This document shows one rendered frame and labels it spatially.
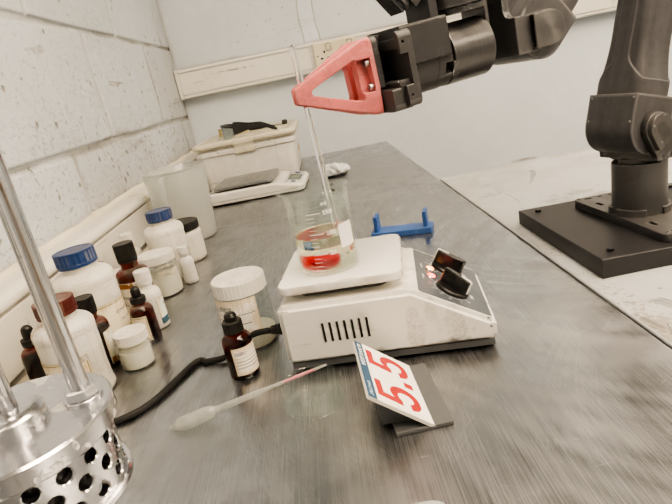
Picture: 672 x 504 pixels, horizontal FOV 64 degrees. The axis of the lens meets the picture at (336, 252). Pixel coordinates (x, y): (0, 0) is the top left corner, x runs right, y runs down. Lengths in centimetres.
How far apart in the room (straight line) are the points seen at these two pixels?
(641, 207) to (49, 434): 68
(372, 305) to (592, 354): 19
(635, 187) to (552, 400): 36
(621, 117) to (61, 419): 64
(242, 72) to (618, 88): 143
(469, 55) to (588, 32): 169
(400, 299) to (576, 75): 180
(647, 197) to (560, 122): 148
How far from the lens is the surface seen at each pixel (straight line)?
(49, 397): 24
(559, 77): 220
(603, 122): 73
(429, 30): 53
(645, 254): 67
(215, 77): 197
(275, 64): 195
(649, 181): 75
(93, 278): 70
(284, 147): 162
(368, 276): 50
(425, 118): 205
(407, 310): 50
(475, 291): 56
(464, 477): 40
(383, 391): 43
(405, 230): 88
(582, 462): 41
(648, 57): 73
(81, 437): 20
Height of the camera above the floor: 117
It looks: 18 degrees down
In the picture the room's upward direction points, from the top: 12 degrees counter-clockwise
